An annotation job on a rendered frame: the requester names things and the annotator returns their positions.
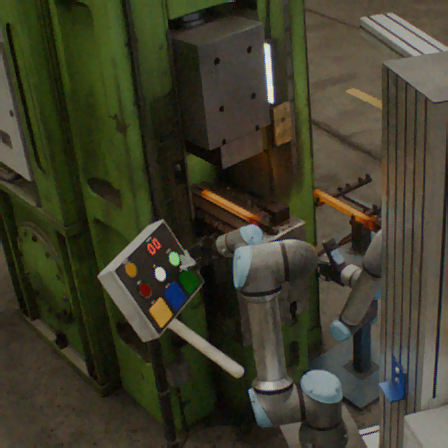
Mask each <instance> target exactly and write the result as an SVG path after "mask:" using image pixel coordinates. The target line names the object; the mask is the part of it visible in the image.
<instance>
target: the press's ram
mask: <svg viewBox="0 0 448 448"><path fill-rule="evenodd" d="M206 17H207V20H206V21H205V22H203V23H201V24H199V25H196V26H191V27H173V26H170V25H169V24H168V28H169V30H170V31H171V37H172V45H173V51H174V59H175V73H176V80H177V88H178V94H179V102H180V110H181V116H182V124H183V131H184V138H185V139H186V140H188V141H190V142H192V143H193V144H196V145H198V146H200V147H202V148H204V149H208V150H212V149H215V148H218V147H220V146H222V145H223V144H222V142H223V143H225V144H227V143H229V142H231V141H234V140H235V139H237V138H240V137H242V136H244V135H247V134H249V133H251V132H253V131H256V129H262V128H264V127H266V126H268V125H271V115H270V102H269V89H268V75H267V61H266V48H265V35H264V24H263V23H261V22H258V21H254V20H251V19H248V18H244V17H240V16H233V15H230V14H226V13H223V12H219V11H215V10H213V9H206Z"/></svg>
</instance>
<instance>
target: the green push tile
mask: <svg viewBox="0 0 448 448"><path fill-rule="evenodd" d="M178 279H179V280H180V282H181V283H182V285H183V286H184V288H185V289H186V291H187V292H188V294H189V295H190V294H191V293H192V291H193V290H194V288H195V287H196V286H197V285H198V284H199V280H198V279H197V278H196V277H195V275H194V274H193V272H192V271H187V270H184V271H183V272H182V273H181V274H180V275H179V277H178Z"/></svg>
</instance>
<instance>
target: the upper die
mask: <svg viewBox="0 0 448 448"><path fill-rule="evenodd" d="M222 144H223V145H222V146H220V147H218V148H215V149H212V150H208V149H204V148H202V147H200V146H198V145H196V144H193V143H192V142H190V141H188V140H186V139H185V146H186V151H187V152H189V153H191V154H192V155H194V156H196V157H198V158H201V159H203V160H205V161H207V162H209V163H211V164H213V165H214V166H216V167H218V168H220V169H226V168H228V167H230V166H232V165H235V164H236V163H238V162H240V161H242V160H244V159H247V158H249V157H251V156H253V155H255V154H257V153H259V152H261V151H263V147H262V134H261V129H256V131H253V132H251V133H249V134H247V135H244V136H242V137H240V138H237V139H235V140H234V141H231V142H229V143H227V144H225V143H223V142H222Z"/></svg>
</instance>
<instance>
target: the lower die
mask: <svg viewBox="0 0 448 448"><path fill-rule="evenodd" d="M194 186H198V187H200V188H202V189H203V190H205V191H206V190H207V191H211V192H213V193H214V194H216V195H218V196H219V197H221V198H223V199H225V200H227V201H229V202H231V203H233V204H235V206H237V207H239V208H241V209H243V210H245V211H247V212H249V213H253V214H254V215H256V214H259V215H260V217H261V218H263V219H265V220H266V221H268V222H269V219H268V213H265V212H263V211H261V212H259V209H257V208H256V207H254V208H252V205H250V204H249V203H246V204H245V201H243V200H241V199H239V201H238V200H237V199H238V198H237V197H235V196H234V195H233V197H231V195H232V194H230V193H228V192H226V193H224V191H222V190H220V189H219V191H217V187H215V186H213V185H212V184H210V183H208V182H206V181H203V182H200V183H198V184H196V183H194V184H192V185H191V188H192V187H194ZM191 196H192V204H193V206H196V208H197V211H198V210H203V211H204V213H203V214H202V211H200V212H198V213H197V217H198V224H199V227H200V228H201V229H203V230H204V225H203V215H204V214H205V213H210V214H211V218H212V217H216V218H217V222H216V220H215V218H213V220H212V230H213V234H215V233H216V234H217V229H216V225H217V223H218V222H219V221H224V223H225V226H224V227H223V223H222V222H221V223H219V224H218V232H219V236H220V235H226V234H228V233H231V232H234V231H235V230H238V229H240V228H241V227H246V226H249V225H250V221H249V219H247V218H245V217H243V216H241V215H239V214H237V213H235V212H233V211H231V210H229V209H227V208H225V207H223V206H222V205H220V204H218V203H216V202H214V201H213V200H211V199H210V198H208V197H206V196H204V195H202V194H200V193H198V192H197V191H193V190H191ZM197 211H195V208H194V207H193V212H194V219H193V222H194V225H196V226H197V222H196V212H197ZM211 218H209V214H207V215H205V217H204V220H205V228H206V231H207V232H208V233H210V234H211V228H210V220H211Z"/></svg>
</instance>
